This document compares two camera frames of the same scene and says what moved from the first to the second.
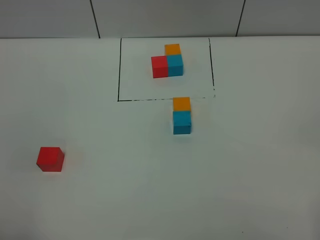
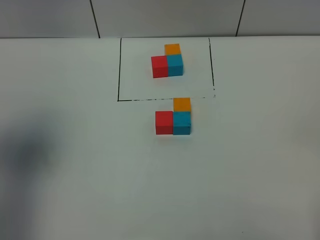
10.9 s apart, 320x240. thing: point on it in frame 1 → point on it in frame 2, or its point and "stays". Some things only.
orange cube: [181, 104] stays
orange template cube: [172, 49] stays
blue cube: [181, 122] stays
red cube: [50, 159] → [164, 122]
